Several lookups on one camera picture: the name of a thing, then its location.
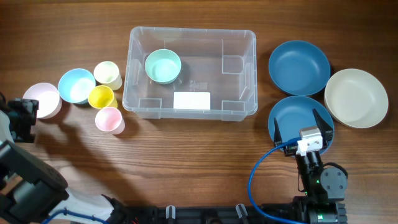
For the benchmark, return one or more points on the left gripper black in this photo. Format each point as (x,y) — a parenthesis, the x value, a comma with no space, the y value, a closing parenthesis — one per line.
(29,107)

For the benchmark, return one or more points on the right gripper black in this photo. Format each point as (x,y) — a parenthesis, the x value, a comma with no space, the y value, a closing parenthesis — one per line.
(326,130)

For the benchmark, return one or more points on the pink bowl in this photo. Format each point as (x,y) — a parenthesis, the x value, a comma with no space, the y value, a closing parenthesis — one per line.
(49,99)

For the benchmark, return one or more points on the light blue bowl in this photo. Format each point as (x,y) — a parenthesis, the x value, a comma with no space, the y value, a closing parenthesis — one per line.
(76,85)

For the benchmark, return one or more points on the pink cup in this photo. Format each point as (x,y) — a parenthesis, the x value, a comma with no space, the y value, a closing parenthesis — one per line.
(110,120)

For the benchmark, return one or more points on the cream pale yellow cup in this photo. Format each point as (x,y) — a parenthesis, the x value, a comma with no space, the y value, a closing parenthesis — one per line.
(107,73)

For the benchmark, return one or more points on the mint green bowl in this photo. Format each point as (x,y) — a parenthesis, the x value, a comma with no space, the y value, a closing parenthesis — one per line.
(163,66)

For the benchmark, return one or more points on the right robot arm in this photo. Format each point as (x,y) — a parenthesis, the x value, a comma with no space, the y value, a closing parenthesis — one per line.
(324,184)

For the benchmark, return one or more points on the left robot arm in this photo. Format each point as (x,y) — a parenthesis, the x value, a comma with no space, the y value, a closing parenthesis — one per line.
(34,192)

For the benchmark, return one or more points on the clear plastic storage container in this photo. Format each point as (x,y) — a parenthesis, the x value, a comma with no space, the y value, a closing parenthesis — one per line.
(222,62)

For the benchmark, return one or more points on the dark blue near plate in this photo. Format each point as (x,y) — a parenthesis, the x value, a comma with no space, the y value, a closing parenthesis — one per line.
(294,113)

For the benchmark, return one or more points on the dark blue plate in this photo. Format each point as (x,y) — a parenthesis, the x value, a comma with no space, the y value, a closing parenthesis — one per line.
(294,113)
(299,68)

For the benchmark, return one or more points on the cream beige plate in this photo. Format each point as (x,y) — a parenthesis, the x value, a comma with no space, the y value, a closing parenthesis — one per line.
(356,98)

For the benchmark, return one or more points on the dark blue far plate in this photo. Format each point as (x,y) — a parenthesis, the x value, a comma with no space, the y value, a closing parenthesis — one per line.
(299,68)

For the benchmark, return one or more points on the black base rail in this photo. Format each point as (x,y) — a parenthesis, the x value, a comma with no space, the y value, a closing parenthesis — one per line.
(232,215)

